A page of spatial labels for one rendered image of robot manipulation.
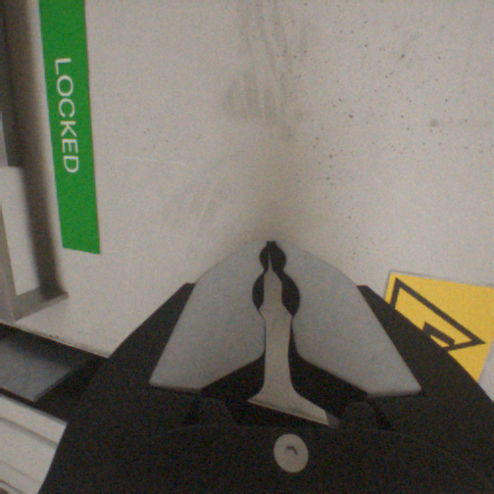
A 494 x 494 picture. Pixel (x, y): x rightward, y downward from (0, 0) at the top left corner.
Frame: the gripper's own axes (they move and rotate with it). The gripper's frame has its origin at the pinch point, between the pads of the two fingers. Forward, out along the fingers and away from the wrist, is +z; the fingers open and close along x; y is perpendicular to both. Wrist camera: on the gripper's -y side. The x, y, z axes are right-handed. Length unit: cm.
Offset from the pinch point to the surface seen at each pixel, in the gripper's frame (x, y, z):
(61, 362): -16.8, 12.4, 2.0
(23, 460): -19.2, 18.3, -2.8
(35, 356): -19.3, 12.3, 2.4
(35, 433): -17.3, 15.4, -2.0
